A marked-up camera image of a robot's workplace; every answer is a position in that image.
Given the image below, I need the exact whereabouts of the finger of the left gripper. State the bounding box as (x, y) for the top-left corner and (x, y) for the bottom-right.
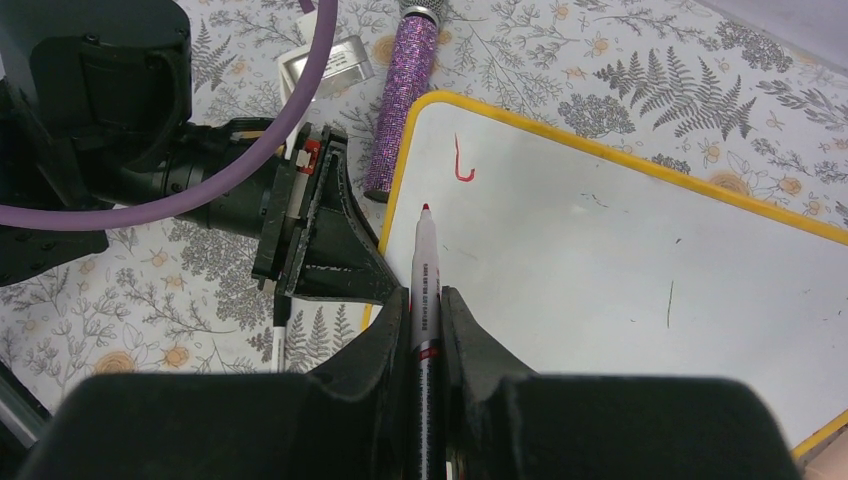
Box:
(278, 142), (400, 305)

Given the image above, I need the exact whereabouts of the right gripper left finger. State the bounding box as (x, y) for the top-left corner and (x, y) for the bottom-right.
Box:
(19, 288), (410, 479)

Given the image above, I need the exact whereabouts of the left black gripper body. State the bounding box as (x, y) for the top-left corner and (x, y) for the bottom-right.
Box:
(251, 124), (348, 296)

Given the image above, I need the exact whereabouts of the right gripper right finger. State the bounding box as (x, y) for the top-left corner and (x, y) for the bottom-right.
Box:
(441, 287), (799, 479)

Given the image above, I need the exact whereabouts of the red whiteboard marker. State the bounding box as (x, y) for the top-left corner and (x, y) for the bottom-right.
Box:
(410, 204), (447, 479)

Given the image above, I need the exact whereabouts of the yellow framed whiteboard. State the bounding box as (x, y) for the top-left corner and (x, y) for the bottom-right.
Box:
(379, 91), (847, 455)

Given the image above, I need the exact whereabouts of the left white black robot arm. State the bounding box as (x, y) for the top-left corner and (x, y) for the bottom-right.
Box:
(1, 1), (400, 304)

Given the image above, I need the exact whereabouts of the black whiteboard marker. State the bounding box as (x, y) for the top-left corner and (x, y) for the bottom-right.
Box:
(271, 295), (292, 373)

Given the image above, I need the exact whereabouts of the purple glitter microphone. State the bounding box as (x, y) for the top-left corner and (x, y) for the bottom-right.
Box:
(364, 0), (446, 203)

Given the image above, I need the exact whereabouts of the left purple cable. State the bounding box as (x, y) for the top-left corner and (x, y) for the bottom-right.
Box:
(0, 0), (340, 233)

